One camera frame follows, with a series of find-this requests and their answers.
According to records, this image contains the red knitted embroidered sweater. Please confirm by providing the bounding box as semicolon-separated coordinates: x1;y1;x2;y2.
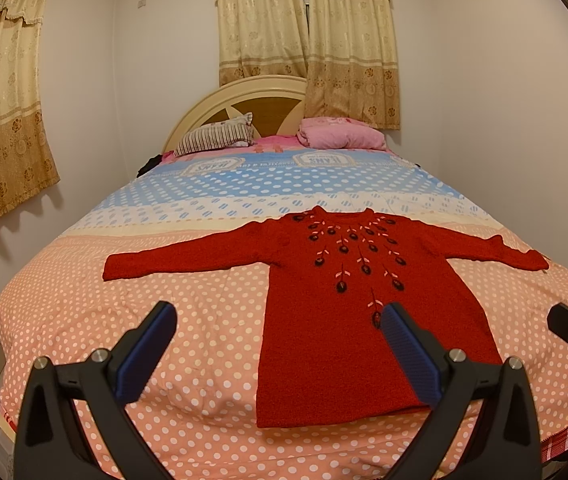
102;208;548;428

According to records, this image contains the pink folded blanket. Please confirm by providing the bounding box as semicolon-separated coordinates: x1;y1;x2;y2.
297;117;387;151

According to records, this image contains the beige side window curtain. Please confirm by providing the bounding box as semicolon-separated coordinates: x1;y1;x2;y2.
0;0;62;255

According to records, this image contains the striped grey pillow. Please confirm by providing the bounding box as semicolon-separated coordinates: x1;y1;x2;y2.
174;113;255;156

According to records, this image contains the beige window curtain centre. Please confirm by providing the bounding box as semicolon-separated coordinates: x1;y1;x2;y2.
215;0;401;130

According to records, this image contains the cream wooden headboard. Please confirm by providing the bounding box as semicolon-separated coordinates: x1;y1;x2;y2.
163;75;307;152

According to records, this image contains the polka dot bed sheet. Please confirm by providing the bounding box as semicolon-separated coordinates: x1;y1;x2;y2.
0;148;568;480

